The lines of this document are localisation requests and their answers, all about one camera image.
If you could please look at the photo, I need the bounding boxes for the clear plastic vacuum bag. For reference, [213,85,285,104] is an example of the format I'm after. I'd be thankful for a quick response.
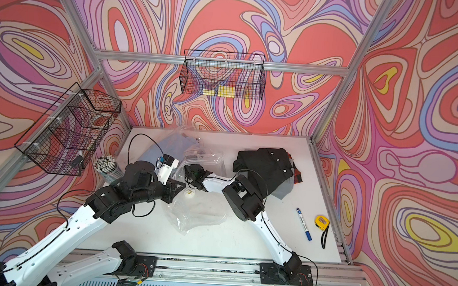
[140,128,233,235]

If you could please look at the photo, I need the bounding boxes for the black button shirt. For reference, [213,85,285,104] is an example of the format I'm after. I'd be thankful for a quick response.
[232,148,294,197]

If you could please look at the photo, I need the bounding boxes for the grey button shirt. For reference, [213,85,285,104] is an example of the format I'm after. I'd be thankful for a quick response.
[271,177,294,200]

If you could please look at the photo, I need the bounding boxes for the red black plaid shirt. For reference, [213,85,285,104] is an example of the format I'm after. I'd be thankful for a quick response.
[288,154,303,184]

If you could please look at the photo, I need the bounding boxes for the light blue shirt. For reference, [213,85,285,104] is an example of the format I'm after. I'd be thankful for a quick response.
[140,133,198,163]

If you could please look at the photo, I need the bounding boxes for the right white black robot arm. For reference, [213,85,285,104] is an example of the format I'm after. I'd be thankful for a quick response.
[184,164,303,280]

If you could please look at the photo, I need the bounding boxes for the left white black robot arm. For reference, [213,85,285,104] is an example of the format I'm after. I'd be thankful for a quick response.
[0,161,186,286]

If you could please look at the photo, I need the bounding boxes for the yellow sticky note pads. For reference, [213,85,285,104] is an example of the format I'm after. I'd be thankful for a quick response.
[202,85,236,98]

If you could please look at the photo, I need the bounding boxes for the blue marker pen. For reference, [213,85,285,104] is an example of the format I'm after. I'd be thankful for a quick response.
[296,208,312,241]

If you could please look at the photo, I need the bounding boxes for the yellow tape measure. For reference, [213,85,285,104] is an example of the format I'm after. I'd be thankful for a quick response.
[314,215,330,232]

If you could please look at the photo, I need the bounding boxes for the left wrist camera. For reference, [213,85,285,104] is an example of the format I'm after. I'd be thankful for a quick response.
[155,154,179,185]

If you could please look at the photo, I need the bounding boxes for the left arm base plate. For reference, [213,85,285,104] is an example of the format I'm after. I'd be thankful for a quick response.
[106,255,157,279]

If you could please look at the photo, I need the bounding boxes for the left black wire basket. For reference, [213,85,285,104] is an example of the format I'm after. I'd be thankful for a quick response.
[14,83,122,176]

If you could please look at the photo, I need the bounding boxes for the black wire basket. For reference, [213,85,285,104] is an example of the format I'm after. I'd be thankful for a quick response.
[14,83,122,176]
[179,49,266,100]

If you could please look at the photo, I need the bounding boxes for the back black wire basket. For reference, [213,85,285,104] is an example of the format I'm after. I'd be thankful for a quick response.
[179,49,266,100]

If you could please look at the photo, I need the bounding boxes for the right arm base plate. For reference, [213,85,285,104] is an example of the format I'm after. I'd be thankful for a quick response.
[255,262,314,286]

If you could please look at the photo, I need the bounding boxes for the aluminium frame rail front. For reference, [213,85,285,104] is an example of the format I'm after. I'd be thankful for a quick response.
[39,243,376,286]

